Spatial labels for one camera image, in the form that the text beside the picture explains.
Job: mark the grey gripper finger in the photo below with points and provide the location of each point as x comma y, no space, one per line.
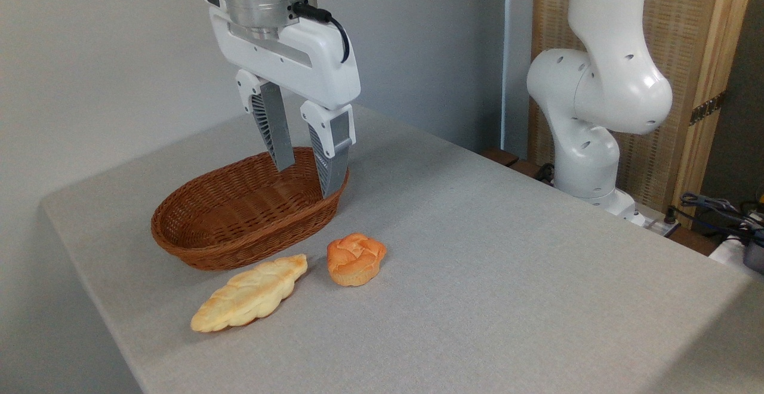
276,125
334,161

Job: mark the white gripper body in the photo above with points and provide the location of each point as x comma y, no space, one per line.
310,62

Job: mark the round orange bread roll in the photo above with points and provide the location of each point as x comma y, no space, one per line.
355,256

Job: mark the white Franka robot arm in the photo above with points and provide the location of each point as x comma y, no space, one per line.
603,83

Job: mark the brown wicker basket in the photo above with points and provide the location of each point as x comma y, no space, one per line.
239,245

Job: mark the long braided bread loaf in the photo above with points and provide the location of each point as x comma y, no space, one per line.
250,292

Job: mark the dark brown wooden beam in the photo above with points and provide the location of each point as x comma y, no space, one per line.
513,162

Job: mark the wooden woven folding screen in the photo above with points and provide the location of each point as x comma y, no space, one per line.
680,24

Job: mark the brass screen hinge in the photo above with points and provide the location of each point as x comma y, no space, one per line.
707,108

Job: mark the white vertical post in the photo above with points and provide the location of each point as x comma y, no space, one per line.
517,54

